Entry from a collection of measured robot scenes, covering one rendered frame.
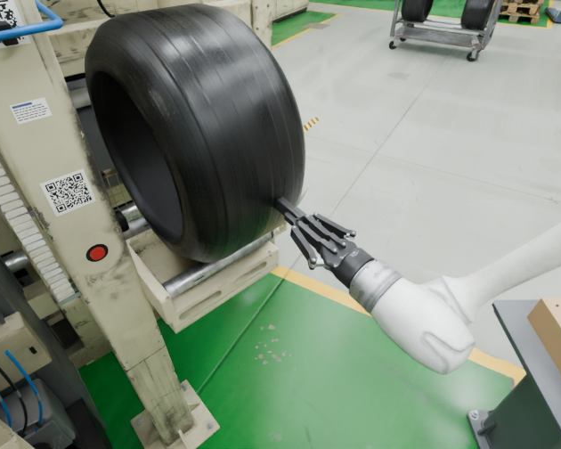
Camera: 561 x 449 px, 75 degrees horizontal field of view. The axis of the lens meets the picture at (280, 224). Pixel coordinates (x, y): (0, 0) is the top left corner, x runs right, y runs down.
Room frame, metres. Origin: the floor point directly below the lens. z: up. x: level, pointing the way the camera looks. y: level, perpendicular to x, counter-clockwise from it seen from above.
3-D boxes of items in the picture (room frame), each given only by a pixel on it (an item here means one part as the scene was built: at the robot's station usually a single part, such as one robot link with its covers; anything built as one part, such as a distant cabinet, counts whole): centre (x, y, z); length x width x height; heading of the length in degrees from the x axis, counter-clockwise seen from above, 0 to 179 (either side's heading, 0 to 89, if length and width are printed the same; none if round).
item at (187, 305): (0.68, 0.17, 0.84); 0.36 x 0.09 x 0.06; 132
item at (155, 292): (0.67, 0.39, 0.90); 0.40 x 0.03 x 0.10; 42
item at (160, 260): (0.79, 0.26, 0.80); 0.37 x 0.36 x 0.02; 42
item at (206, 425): (0.60, 0.44, 0.02); 0.27 x 0.27 x 0.04; 42
